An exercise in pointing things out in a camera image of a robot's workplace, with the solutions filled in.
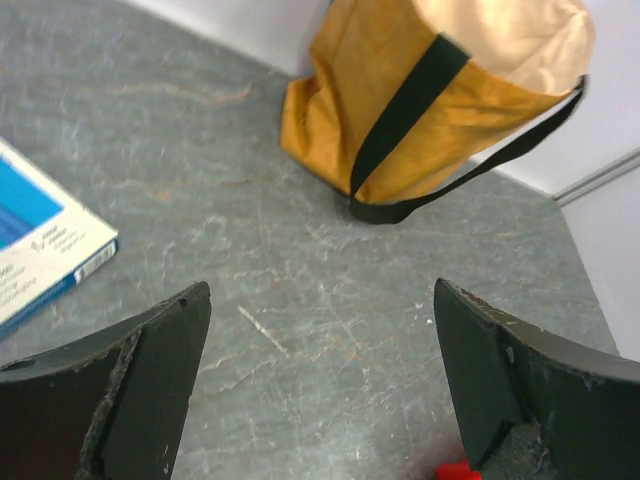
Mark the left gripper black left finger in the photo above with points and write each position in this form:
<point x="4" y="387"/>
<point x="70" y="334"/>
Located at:
<point x="110" y="405"/>

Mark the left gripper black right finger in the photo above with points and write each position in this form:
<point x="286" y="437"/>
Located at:
<point x="531" y="404"/>

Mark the red plastic bin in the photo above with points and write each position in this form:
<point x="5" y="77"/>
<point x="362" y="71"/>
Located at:
<point x="456" y="471"/>

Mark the blue white razor box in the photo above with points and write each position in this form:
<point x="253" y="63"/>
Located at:
<point x="50" y="241"/>

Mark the brown tote bag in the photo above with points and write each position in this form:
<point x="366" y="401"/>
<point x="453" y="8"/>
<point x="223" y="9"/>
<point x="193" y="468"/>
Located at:
<point x="410" y="100"/>

